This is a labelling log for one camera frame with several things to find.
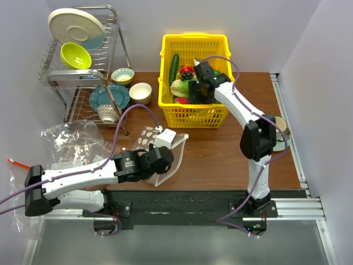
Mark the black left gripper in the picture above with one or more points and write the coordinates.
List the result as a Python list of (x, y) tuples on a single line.
[(151, 147)]

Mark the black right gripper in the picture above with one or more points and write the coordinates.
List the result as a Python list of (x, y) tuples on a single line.
[(193, 86)]

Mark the green toy lettuce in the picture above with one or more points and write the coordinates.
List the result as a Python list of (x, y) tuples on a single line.
[(180, 88)]

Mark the dotted clear zip bag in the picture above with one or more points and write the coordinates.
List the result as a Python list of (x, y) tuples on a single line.
[(146, 137)]

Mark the red toy dragon fruit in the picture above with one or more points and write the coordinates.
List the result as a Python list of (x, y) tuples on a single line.
[(181, 100)]

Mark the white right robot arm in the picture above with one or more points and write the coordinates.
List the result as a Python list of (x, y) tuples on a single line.
[(258, 137)]

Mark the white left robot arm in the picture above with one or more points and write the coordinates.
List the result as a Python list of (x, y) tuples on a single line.
[(47, 190)]

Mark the crumpled clear plastic bag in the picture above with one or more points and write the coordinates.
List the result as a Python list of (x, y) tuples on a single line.
[(74, 144)]

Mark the black toy grapes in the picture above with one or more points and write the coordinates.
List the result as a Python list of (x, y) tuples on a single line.
[(187, 75)]

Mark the grey toy fish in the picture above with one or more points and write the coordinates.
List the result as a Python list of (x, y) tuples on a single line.
[(197, 62)]

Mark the long dark cucumber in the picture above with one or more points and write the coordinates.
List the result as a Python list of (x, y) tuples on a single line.
[(173, 68)]

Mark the yellow plastic basket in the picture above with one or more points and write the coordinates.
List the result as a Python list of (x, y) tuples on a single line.
[(190, 46)]

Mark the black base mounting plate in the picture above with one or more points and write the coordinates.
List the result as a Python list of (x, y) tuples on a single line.
[(180, 208)]

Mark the cream ceramic bowl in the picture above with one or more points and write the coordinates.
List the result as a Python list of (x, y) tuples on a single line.
[(141, 93)]

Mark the patterned grey bowl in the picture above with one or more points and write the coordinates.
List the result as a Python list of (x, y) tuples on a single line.
[(107, 114)]

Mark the teal patterned small bowl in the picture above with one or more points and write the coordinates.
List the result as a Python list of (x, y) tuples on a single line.
[(123, 76)]

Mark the cream speckled mug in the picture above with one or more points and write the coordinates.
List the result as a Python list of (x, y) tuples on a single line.
[(282, 125)]

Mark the teal scalloped plate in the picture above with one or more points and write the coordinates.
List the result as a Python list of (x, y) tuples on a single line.
[(100, 96)]

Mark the metal dish rack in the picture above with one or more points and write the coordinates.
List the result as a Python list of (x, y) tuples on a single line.
[(73, 87)]

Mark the mint green saucer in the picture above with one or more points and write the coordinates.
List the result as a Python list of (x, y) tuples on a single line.
[(280, 143)]

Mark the lime green bowl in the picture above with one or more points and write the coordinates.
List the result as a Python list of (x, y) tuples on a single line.
[(75, 57)]

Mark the large cream blue plate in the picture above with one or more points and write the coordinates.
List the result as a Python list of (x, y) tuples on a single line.
[(70, 25)]

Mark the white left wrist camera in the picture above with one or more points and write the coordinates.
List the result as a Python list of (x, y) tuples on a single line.
[(164, 137)]

